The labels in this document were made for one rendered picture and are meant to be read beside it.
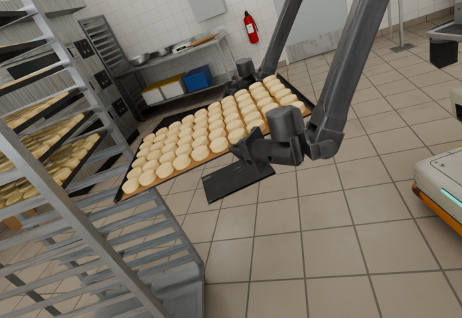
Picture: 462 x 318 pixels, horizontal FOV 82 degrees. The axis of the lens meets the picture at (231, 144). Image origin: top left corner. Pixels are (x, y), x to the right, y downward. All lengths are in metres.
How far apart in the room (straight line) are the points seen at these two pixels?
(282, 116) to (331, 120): 0.10
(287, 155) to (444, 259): 1.19
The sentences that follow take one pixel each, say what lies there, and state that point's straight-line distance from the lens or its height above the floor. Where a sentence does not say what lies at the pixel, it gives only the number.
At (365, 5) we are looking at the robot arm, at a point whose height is 1.22.
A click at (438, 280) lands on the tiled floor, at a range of 1.57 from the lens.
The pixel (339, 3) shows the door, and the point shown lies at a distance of 4.85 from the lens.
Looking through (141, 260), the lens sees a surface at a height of 0.32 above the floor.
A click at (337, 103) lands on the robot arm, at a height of 1.06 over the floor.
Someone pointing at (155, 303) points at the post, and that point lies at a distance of 1.08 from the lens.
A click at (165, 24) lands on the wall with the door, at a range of 5.13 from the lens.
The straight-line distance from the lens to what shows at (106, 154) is 1.23.
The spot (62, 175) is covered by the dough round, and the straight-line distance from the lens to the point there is 0.92.
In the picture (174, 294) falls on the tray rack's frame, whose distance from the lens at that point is 1.61.
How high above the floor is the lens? 1.32
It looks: 27 degrees down
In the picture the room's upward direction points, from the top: 23 degrees counter-clockwise
